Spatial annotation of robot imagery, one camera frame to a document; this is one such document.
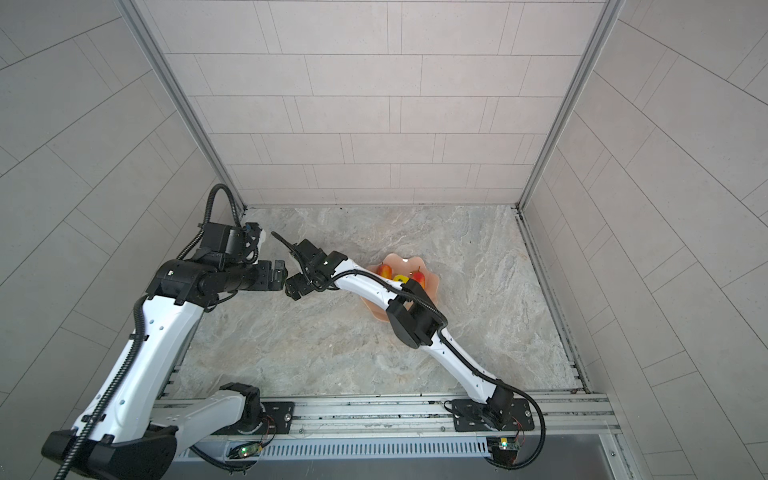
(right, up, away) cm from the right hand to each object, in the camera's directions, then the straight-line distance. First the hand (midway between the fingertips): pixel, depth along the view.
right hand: (300, 283), depth 91 cm
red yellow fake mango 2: (+37, +2, 0) cm, 37 cm away
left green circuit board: (-4, -32, -26) cm, 41 cm away
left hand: (+1, +7, -20) cm, 22 cm away
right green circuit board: (+55, -33, -23) cm, 68 cm away
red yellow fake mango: (+26, +4, 0) cm, 26 cm away
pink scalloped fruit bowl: (+31, +4, +3) cm, 31 cm away
